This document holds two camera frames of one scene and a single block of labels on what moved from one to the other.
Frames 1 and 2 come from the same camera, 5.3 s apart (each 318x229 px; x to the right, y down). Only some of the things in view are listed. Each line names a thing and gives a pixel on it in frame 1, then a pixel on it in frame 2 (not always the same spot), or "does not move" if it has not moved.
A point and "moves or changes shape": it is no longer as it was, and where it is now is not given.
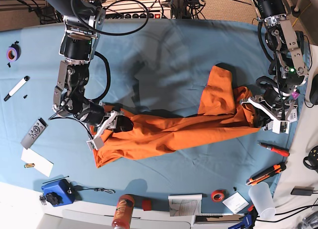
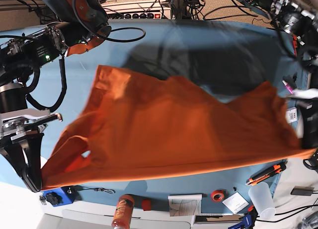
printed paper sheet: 185,205 does not move
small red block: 146,204 does not move
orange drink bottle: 124,206 does not move
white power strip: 136,9 does not move
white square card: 236,202 does not move
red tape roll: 219,195 does not move
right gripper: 122,122 to 26,158
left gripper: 264,112 to 307,103
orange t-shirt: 126,136 moves or changes shape
